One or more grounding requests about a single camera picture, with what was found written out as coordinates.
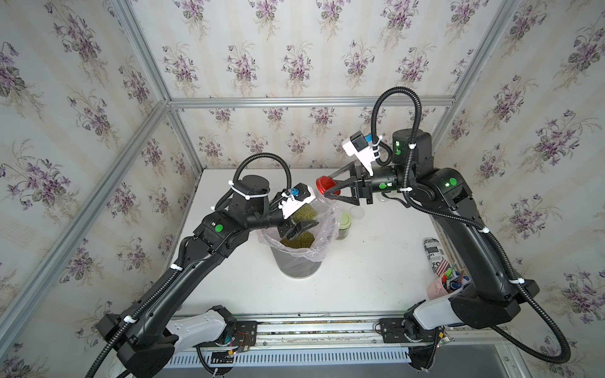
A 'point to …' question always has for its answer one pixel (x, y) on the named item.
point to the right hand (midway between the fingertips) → (333, 186)
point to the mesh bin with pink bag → (301, 256)
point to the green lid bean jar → (346, 224)
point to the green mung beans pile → (303, 240)
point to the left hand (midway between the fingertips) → (310, 207)
